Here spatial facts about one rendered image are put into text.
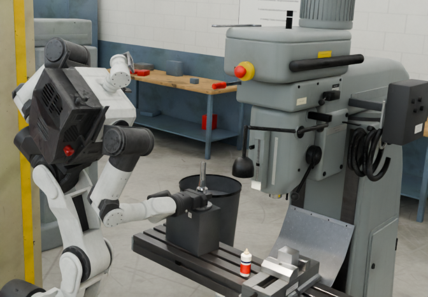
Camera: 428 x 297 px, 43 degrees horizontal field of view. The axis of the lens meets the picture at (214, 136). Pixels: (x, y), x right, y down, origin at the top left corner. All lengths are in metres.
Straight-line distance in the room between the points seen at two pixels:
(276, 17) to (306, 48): 5.25
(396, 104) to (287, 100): 0.40
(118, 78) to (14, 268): 1.94
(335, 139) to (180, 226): 0.75
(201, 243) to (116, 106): 0.73
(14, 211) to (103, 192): 1.58
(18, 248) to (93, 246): 1.41
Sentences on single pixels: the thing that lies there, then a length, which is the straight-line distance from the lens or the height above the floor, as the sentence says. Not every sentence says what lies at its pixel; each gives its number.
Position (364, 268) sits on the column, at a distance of 2.46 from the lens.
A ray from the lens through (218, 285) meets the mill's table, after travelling 2.20.
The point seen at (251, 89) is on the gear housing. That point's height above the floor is 1.68.
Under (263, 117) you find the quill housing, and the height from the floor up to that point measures 1.59.
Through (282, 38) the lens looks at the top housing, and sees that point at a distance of 1.69.
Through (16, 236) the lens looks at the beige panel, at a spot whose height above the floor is 0.57.
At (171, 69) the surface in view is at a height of 0.97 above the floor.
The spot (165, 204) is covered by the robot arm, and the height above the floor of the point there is 1.22.
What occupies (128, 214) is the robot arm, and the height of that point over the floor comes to 1.22.
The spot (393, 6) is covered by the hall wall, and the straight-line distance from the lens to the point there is 6.31.
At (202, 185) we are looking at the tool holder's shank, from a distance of 2.25.
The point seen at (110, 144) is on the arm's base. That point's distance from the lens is 1.76.
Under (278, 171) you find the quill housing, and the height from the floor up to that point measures 1.41.
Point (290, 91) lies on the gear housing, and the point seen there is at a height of 1.70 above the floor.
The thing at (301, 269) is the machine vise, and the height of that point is 1.02.
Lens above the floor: 1.98
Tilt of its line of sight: 14 degrees down
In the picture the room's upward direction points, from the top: 3 degrees clockwise
